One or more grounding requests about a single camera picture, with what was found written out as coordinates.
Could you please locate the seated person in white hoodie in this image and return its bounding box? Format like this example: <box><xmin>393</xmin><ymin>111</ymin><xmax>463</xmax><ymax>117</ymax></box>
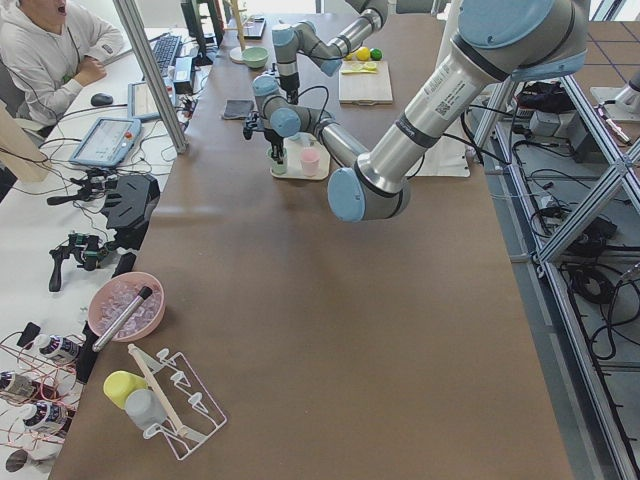
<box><xmin>1</xmin><ymin>1</ymin><xmax>124</xmax><ymax>126</ymax></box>

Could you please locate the pink bowl with ice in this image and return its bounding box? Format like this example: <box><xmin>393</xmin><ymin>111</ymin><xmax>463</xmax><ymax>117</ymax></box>
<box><xmin>87</xmin><ymin>271</ymin><xmax>167</xmax><ymax>344</ymax></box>

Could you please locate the black keyboard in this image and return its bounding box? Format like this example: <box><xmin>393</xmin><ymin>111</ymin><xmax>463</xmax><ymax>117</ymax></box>
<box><xmin>152</xmin><ymin>34</ymin><xmax>182</xmax><ymax>76</ymax></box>

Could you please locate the cream rabbit serving tray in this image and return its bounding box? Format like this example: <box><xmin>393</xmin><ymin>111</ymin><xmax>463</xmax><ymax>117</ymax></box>
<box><xmin>271</xmin><ymin>133</ymin><xmax>330</xmax><ymax>181</ymax></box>

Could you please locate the blue teach pendant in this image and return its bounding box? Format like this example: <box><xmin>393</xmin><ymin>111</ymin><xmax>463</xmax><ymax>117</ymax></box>
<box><xmin>69</xmin><ymin>117</ymin><xmax>142</xmax><ymax>168</ymax></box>
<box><xmin>127</xmin><ymin>82</ymin><xmax>160</xmax><ymax>122</ymax></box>

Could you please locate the whole lemon upper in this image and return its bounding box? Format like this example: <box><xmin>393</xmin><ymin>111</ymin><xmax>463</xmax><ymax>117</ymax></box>
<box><xmin>355</xmin><ymin>46</ymin><xmax>371</xmax><ymax>61</ymax></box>

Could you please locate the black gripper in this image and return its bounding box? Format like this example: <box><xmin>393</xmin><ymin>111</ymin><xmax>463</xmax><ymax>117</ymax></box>
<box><xmin>264</xmin><ymin>128</ymin><xmax>284</xmax><ymax>165</ymax></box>
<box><xmin>272</xmin><ymin>62</ymin><xmax>300</xmax><ymax>104</ymax></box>

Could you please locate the green bowl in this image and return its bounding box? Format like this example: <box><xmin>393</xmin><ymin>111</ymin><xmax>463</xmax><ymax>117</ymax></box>
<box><xmin>241</xmin><ymin>46</ymin><xmax>269</xmax><ymax>69</ymax></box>

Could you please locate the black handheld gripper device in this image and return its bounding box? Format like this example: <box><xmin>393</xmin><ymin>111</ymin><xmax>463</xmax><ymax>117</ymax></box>
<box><xmin>48</xmin><ymin>233</ymin><xmax>117</xmax><ymax>292</ymax></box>

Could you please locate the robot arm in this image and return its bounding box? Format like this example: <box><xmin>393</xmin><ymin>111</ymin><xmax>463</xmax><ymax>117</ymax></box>
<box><xmin>271</xmin><ymin>0</ymin><xmax>388</xmax><ymax>104</ymax></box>
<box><xmin>252</xmin><ymin>1</ymin><xmax>589</xmax><ymax>222</ymax></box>

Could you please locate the metal scoop handle in bowl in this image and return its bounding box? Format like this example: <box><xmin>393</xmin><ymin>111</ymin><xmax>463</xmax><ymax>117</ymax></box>
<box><xmin>92</xmin><ymin>286</ymin><xmax>153</xmax><ymax>353</ymax></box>

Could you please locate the pink plastic cup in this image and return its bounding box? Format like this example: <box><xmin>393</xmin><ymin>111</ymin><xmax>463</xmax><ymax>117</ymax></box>
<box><xmin>300</xmin><ymin>147</ymin><xmax>320</xmax><ymax>177</ymax></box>

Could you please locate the yellow cup on rack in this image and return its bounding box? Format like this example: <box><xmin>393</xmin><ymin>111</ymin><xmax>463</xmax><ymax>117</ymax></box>
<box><xmin>103</xmin><ymin>370</ymin><xmax>148</xmax><ymax>409</ymax></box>

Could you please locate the white wire cup rack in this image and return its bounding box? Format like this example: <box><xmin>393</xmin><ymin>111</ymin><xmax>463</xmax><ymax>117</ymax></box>
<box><xmin>128</xmin><ymin>344</ymin><xmax>228</xmax><ymax>461</ymax></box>

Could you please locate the grey cup on rack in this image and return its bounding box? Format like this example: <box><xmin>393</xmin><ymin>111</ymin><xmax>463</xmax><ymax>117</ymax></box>
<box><xmin>124</xmin><ymin>389</ymin><xmax>168</xmax><ymax>430</ymax></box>

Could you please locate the grey folded cloth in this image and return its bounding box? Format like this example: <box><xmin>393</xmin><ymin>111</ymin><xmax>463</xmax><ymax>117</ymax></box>
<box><xmin>221</xmin><ymin>99</ymin><xmax>254</xmax><ymax>120</ymax></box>

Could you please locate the yellow plastic knife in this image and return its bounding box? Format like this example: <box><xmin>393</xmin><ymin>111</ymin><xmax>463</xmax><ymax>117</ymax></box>
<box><xmin>340</xmin><ymin>69</ymin><xmax>378</xmax><ymax>75</ymax></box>

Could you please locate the aluminium frame post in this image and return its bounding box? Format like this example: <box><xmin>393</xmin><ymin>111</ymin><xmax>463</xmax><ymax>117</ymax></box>
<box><xmin>113</xmin><ymin>0</ymin><xmax>188</xmax><ymax>154</ymax></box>

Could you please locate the green plastic cup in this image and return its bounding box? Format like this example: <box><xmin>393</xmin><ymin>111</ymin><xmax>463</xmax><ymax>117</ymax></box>
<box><xmin>268</xmin><ymin>149</ymin><xmax>288</xmax><ymax>176</ymax></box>

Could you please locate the green lime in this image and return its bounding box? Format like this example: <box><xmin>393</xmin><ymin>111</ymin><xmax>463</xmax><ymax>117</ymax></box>
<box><xmin>370</xmin><ymin>48</ymin><xmax>383</xmax><ymax>61</ymax></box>

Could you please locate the black computer mouse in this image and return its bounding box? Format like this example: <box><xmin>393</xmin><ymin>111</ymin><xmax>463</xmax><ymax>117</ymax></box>
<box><xmin>90</xmin><ymin>93</ymin><xmax>114</xmax><ymax>107</ymax></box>

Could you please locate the wooden cutting board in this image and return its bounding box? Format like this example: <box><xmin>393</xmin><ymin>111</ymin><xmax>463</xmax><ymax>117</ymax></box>
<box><xmin>339</xmin><ymin>61</ymin><xmax>393</xmax><ymax>105</ymax></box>

